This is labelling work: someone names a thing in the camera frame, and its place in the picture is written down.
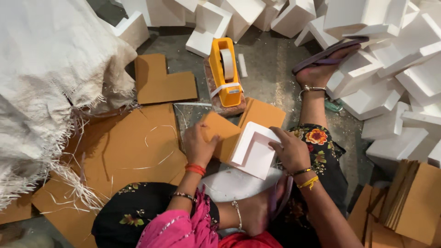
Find black floral trousers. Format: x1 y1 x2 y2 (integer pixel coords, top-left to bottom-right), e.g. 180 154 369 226
91 124 349 248

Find large brown cardboard sheet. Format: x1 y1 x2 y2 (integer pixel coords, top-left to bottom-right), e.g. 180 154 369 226
0 103 189 248

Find red cloth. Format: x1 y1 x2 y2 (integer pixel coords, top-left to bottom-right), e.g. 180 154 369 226
217 230 284 248

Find person's right leg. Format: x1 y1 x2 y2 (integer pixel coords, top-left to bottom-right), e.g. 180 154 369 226
295 44 362 131

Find white foam corner block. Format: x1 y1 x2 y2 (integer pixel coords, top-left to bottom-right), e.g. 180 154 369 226
229 121 282 180

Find yellow tape dispenser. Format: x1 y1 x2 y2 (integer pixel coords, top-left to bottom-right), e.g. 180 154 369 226
208 37 244 108

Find heap of white foam corners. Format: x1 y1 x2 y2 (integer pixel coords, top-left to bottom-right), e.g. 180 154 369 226
110 0 441 170

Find person's left hand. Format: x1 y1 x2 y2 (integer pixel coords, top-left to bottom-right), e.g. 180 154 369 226
183 121 221 169

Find stack of brown cardboard pieces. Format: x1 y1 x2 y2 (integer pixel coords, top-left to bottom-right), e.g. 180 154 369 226
347 159 441 248

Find silver anklet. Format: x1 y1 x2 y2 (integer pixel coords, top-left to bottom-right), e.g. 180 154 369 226
231 200 244 232
298 85 327 101

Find person's left foot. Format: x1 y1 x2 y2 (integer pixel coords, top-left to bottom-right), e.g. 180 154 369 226
216 175 288 237

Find person's right hand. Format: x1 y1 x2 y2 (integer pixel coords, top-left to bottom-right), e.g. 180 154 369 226
268 126 313 174

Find purple sandal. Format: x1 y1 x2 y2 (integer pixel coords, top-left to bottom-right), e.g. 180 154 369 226
270 175 294 222
292 36 370 75

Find white woven sack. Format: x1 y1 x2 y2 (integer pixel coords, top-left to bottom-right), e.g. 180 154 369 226
0 0 139 211

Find pink scarf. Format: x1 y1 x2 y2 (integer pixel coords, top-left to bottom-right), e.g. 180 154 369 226
136 187 221 248

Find brown cardboard wrap piece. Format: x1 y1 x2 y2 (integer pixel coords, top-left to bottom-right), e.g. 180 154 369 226
201 98 287 164

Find clear tape roll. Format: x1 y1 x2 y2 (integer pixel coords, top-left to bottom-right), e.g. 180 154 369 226
220 48 235 82

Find white foam slab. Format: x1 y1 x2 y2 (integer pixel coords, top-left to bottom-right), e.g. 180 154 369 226
198 167 287 204

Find curled white plastic thread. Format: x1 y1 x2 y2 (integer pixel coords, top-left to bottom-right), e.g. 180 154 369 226
119 124 178 170

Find yellow thread bracelet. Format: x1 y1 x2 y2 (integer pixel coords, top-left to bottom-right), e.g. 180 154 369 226
297 175 319 191

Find green plastic scrap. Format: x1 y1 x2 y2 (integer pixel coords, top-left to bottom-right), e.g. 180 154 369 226
324 98 345 113

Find small white foam strip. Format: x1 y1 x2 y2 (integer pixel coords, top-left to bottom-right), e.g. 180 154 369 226
237 53 249 79

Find reddish brick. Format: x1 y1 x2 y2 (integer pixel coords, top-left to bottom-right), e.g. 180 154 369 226
203 56 247 116

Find metal bangle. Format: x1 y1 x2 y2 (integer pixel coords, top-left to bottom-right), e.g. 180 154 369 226
171 191 198 204

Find black bead bracelet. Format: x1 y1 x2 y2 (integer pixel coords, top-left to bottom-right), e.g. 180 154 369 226
287 166 314 177

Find red thread bracelet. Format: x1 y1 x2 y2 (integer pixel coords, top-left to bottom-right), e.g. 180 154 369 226
184 163 207 177

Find angled brown cardboard cutout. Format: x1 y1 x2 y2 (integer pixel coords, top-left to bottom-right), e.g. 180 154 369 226
134 53 198 105

